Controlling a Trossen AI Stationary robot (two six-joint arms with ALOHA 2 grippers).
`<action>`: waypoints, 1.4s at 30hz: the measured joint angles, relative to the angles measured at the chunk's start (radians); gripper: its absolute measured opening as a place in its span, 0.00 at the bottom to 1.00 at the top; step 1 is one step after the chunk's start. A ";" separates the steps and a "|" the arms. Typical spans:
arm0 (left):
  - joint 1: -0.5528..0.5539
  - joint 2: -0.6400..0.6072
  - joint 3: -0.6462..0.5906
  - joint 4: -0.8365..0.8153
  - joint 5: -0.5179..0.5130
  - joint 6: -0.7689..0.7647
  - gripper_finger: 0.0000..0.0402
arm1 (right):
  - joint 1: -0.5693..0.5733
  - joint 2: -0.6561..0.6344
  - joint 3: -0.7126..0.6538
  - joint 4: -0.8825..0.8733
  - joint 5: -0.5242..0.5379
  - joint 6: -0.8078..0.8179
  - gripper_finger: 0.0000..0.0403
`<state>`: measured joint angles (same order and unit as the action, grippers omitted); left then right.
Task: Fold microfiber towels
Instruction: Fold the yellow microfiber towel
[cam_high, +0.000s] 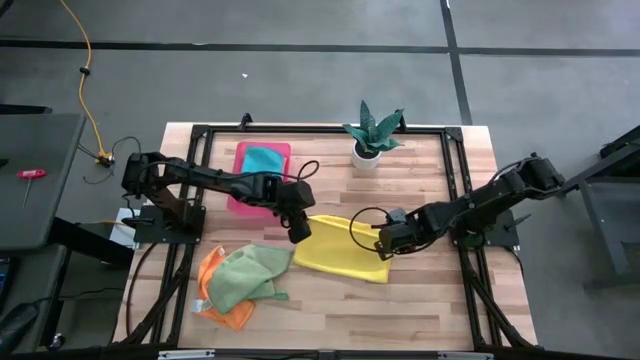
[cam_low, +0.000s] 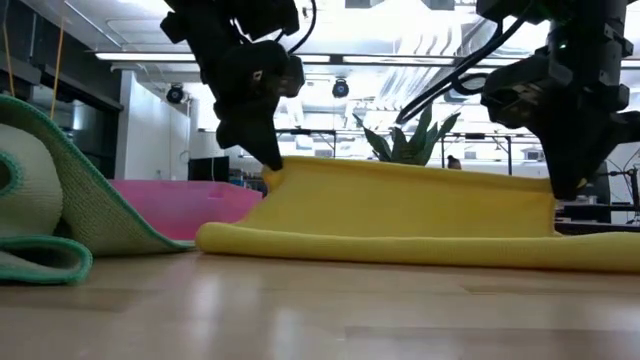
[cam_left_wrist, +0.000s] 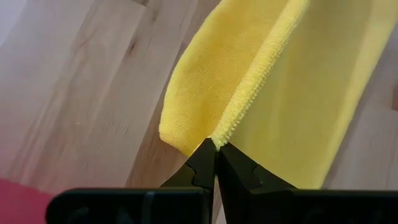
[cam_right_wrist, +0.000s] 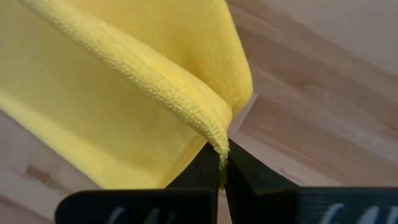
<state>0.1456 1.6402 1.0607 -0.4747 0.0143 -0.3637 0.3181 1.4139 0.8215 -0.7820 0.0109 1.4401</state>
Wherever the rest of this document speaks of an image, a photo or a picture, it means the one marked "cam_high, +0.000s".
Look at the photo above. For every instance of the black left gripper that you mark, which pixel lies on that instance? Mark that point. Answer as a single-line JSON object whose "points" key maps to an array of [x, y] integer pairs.
{"points": [[296, 196]]}

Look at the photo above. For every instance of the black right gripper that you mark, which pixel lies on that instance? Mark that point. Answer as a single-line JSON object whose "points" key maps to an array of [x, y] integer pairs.
{"points": [[402, 237]]}

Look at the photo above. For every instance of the yellow microfiber towel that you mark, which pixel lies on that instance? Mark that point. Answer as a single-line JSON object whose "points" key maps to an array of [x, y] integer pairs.
{"points": [[340, 250]]}

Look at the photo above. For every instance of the teal microfiber towel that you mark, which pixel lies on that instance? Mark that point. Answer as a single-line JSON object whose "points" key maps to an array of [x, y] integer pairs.
{"points": [[262, 160]]}

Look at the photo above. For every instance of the green microfiber towel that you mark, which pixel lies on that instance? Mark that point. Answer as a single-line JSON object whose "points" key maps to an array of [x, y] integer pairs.
{"points": [[245, 275]]}

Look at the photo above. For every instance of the orange microfiber towel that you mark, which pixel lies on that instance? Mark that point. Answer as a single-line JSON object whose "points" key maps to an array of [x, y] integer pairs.
{"points": [[235, 317]]}

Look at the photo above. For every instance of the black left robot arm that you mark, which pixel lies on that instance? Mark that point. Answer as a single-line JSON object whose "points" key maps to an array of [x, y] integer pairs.
{"points": [[210, 177]]}

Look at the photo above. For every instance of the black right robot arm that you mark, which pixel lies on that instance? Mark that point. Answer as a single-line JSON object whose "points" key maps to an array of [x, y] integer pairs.
{"points": [[490, 197]]}

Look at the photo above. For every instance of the pink plastic bin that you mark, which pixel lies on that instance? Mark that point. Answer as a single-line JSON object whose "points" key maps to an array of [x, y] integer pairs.
{"points": [[245, 207]]}

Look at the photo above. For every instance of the white plant pot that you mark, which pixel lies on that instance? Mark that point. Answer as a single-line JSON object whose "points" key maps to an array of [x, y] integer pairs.
{"points": [[365, 160]]}

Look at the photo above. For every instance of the green snake plant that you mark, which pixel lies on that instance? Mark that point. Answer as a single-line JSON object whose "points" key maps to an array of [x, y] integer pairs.
{"points": [[372, 130]]}

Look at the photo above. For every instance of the white box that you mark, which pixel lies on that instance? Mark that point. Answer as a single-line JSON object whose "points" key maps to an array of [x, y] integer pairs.
{"points": [[125, 230]]}

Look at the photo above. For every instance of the dark grey cart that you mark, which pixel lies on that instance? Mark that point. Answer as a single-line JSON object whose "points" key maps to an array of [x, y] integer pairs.
{"points": [[90, 245]]}

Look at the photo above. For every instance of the dark grey metal stand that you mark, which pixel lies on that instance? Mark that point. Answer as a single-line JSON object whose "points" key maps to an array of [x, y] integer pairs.
{"points": [[620, 160]]}

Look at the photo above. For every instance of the grey side table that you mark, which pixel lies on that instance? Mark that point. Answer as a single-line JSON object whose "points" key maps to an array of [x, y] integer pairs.
{"points": [[45, 215]]}

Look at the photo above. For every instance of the black rounded device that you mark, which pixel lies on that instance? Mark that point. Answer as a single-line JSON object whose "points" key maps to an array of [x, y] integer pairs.
{"points": [[17, 325]]}

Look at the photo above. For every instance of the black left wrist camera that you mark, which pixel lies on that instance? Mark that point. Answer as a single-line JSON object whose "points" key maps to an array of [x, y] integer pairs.
{"points": [[301, 231]]}

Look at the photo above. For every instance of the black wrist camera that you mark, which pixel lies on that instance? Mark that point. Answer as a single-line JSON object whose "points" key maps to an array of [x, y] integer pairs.
{"points": [[301, 231], [397, 216]]}

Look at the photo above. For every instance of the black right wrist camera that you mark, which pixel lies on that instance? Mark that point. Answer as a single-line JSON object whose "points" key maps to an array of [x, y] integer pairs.
{"points": [[397, 216]]}

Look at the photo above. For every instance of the black aluminium extrusion frame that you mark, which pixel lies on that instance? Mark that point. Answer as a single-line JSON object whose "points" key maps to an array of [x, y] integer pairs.
{"points": [[325, 129]]}

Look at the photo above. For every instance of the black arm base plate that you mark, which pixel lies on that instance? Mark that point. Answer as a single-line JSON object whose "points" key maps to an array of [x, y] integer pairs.
{"points": [[502, 237], [150, 232]]}

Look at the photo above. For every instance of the silver metal bracket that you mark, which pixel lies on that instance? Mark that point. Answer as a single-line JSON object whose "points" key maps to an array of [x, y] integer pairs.
{"points": [[465, 355], [185, 354]]}

